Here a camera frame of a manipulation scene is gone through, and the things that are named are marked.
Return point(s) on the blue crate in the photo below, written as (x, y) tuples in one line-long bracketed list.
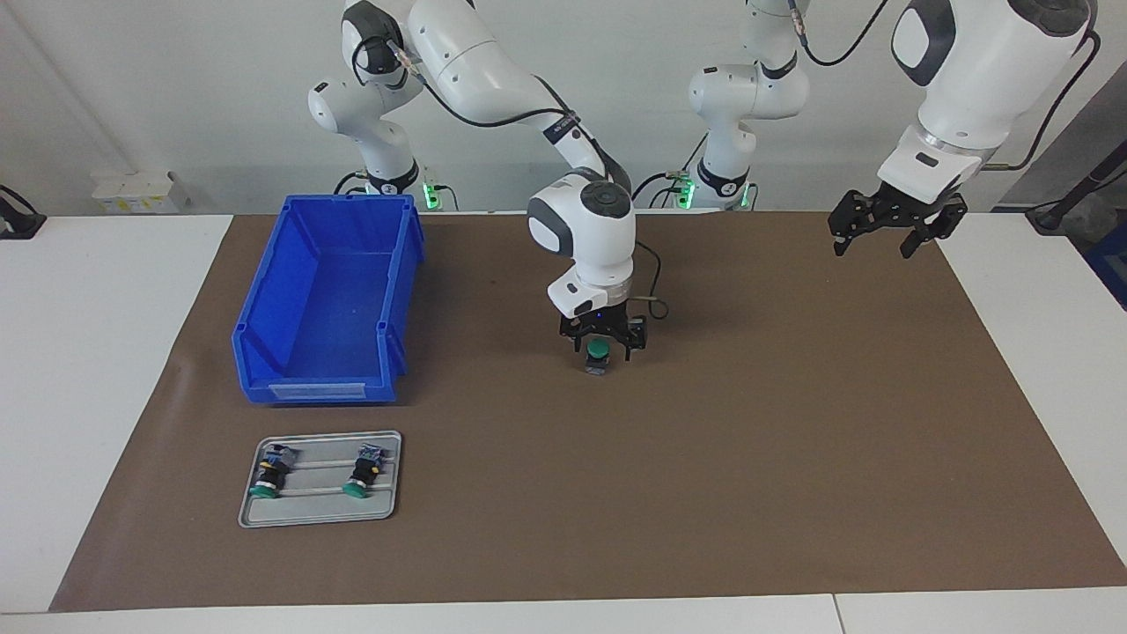
[(1111, 273)]

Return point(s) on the black stand pole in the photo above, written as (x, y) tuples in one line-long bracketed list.
[(1070, 198)]

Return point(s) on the brown table mat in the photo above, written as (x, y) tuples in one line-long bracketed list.
[(704, 511)]

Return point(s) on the grey metal tray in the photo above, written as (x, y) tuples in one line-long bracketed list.
[(317, 512)]

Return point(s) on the green lit base connector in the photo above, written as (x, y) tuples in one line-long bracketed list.
[(685, 192), (431, 194)]

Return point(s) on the white cardboard box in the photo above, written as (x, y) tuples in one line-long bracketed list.
[(136, 194)]

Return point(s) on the green push button switch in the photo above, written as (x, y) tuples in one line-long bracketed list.
[(365, 474), (269, 475), (600, 350)]

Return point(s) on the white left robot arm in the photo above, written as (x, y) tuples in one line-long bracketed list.
[(986, 79)]

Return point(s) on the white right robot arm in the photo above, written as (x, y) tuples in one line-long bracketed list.
[(467, 53)]

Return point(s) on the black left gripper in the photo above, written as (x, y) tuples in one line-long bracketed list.
[(920, 210)]

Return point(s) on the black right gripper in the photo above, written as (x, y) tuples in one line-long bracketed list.
[(603, 320)]

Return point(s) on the black clamp mount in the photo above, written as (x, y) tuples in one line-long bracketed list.
[(18, 220)]

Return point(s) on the blue plastic storage bin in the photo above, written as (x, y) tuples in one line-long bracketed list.
[(335, 308)]

